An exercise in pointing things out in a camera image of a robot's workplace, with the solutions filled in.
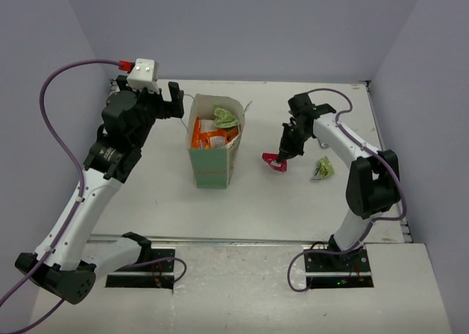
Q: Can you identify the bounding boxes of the red triangular snack packet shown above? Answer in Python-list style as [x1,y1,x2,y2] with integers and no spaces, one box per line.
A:
[262,152,287,173]

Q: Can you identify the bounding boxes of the grey silver snack packet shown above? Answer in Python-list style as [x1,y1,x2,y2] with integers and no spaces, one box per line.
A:
[318,140,329,149]

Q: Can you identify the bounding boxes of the light green snack packet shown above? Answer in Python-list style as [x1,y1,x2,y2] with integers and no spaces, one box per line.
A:
[312,156,335,180]

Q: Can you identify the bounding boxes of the orange snack packet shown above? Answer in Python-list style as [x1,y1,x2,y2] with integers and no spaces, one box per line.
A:
[191,117,239,149]

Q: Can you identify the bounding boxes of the green candy packet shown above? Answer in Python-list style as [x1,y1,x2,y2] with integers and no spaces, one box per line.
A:
[213,106,240,129]

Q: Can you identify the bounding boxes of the green paper bag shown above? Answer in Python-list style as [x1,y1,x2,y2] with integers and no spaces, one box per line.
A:
[186,94,245,189]

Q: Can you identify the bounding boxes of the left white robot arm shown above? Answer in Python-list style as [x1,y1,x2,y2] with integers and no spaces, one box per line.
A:
[15,75,184,305]

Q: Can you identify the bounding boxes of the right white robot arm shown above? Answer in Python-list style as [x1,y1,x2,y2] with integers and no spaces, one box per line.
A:
[275,92,404,270]

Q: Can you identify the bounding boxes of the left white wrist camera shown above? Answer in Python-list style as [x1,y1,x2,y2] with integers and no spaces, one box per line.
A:
[127,59,160,94]

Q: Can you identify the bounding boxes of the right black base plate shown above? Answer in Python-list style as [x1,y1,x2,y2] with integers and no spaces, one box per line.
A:
[303,248,374,289]

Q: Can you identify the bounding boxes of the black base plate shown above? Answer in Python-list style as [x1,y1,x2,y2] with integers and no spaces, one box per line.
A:
[303,248,374,289]
[106,259,175,290]

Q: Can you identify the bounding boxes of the aluminium rail front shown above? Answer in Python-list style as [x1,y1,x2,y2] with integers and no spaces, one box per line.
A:
[87,233,413,246]

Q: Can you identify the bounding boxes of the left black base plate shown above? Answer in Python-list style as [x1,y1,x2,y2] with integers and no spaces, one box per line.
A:
[106,259,175,290]

